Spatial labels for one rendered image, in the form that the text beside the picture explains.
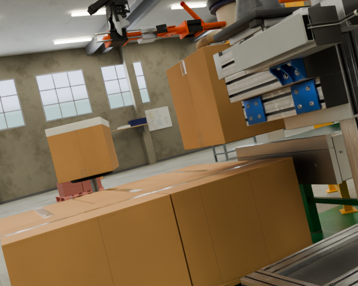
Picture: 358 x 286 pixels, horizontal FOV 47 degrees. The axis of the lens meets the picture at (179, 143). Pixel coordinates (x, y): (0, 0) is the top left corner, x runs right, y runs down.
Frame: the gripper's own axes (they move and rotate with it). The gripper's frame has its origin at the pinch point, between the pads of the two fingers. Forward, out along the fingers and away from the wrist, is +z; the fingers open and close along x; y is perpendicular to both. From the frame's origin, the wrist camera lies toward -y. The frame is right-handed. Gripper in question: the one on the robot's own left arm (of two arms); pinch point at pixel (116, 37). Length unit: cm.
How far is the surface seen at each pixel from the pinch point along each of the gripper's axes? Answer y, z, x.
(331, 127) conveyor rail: 135, 61, 33
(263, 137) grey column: 134, 61, 102
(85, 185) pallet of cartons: 95, 100, 652
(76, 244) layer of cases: -37, 74, -18
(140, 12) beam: 405, -323, 924
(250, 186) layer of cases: 36, 72, -18
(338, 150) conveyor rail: 73, 66, -33
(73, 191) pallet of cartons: 69, 104, 652
